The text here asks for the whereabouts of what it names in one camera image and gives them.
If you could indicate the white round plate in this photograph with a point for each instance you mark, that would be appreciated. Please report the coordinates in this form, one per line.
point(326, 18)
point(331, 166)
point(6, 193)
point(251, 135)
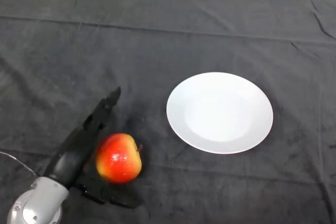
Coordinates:
point(220, 112)

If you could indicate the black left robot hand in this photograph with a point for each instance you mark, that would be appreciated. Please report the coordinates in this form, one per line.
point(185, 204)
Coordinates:
point(76, 153)

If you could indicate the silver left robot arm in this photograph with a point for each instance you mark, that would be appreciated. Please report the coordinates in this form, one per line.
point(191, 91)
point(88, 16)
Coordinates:
point(36, 201)

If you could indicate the red yellow apple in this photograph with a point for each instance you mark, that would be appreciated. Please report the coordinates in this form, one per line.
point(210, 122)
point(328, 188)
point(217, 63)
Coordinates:
point(118, 159)

